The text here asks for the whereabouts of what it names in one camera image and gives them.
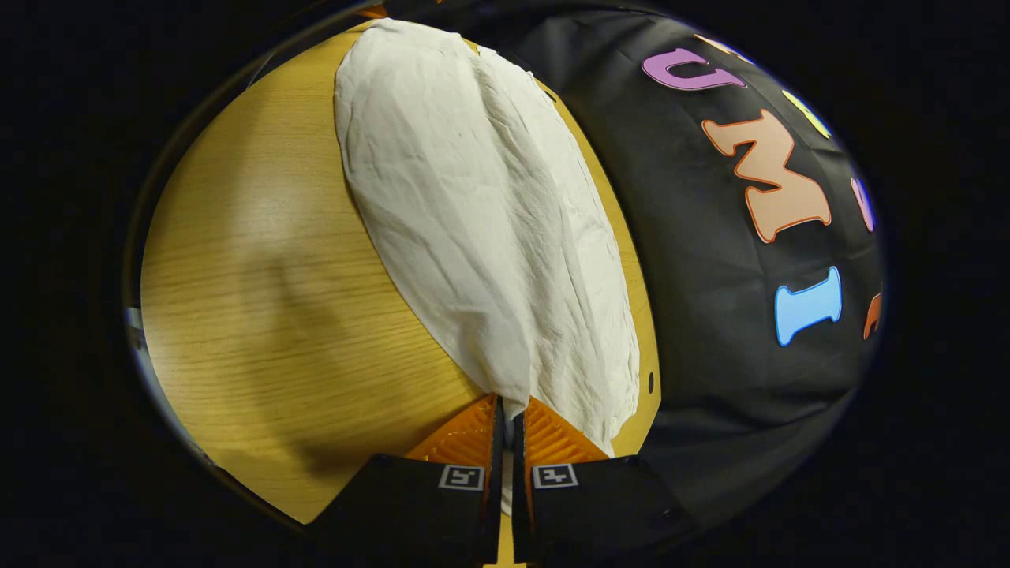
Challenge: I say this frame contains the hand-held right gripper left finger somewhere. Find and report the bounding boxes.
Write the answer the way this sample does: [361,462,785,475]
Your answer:
[308,393,507,566]

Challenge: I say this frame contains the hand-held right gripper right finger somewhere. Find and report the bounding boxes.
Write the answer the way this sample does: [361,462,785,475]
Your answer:
[511,394,699,562]

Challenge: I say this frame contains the white jeans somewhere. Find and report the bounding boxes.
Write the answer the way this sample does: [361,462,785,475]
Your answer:
[334,17,642,515]

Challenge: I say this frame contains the black backdrop cloth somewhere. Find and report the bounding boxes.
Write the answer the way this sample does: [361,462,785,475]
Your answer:
[379,0,886,545]

